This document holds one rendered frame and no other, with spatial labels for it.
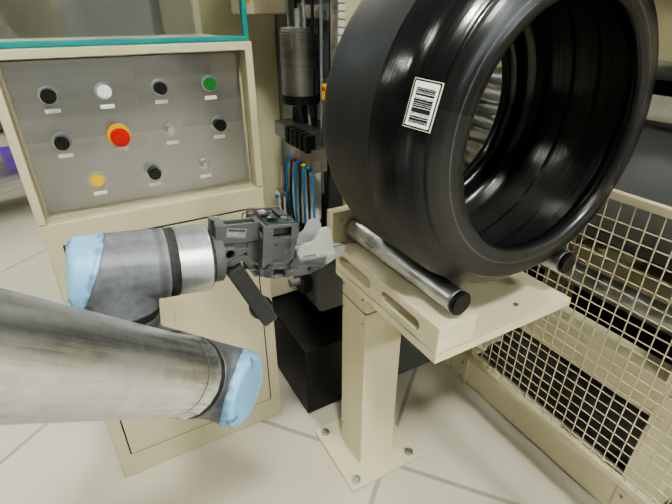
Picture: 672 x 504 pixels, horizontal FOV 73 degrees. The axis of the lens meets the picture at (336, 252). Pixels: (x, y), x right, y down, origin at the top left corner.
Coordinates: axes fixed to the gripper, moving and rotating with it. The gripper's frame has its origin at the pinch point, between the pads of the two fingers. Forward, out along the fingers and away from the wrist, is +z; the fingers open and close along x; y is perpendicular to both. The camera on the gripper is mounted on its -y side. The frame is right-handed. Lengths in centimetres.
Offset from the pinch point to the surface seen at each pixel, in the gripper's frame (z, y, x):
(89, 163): -31, -2, 64
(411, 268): 17.7, -6.4, 1.2
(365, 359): 31, -50, 27
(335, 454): 31, -96, 34
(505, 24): 13.2, 34.1, -11.4
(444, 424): 72, -92, 26
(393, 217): 5.8, 7.5, -5.6
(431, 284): 17.6, -6.6, -4.7
